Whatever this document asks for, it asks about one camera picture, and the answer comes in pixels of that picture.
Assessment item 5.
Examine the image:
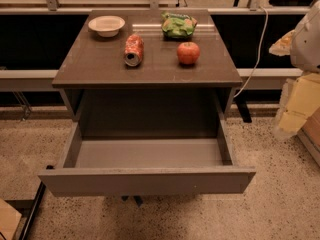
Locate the black floor rail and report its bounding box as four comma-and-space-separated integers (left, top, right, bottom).
7, 182, 46, 240

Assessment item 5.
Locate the grey drawer cabinet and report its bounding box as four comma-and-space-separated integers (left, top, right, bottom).
53, 10, 241, 127

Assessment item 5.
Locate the open grey top drawer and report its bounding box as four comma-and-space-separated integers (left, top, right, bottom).
39, 121, 256, 196

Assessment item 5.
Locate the cardboard box right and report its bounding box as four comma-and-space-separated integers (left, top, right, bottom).
298, 108, 320, 167

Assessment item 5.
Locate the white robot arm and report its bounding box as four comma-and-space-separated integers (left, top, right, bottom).
269, 1, 320, 140

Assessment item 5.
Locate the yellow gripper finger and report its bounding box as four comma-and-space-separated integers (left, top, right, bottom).
269, 30, 295, 56
273, 73, 320, 140

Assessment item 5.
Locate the green chip bag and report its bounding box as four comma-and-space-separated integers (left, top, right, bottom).
161, 12, 197, 39

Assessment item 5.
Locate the cardboard box bottom left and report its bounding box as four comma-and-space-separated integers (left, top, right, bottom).
0, 198, 22, 240

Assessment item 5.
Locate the orange soda can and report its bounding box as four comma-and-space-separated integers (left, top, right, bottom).
124, 34, 144, 67

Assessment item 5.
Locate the cardboard box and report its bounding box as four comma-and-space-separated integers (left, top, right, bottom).
0, 198, 22, 240
298, 108, 320, 167

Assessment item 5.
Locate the red apple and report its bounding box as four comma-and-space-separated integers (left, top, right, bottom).
177, 42, 200, 65

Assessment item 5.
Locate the white bowl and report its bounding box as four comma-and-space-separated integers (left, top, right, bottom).
88, 16, 125, 37

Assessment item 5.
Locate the white cable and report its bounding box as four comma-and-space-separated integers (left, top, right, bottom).
233, 6, 270, 99

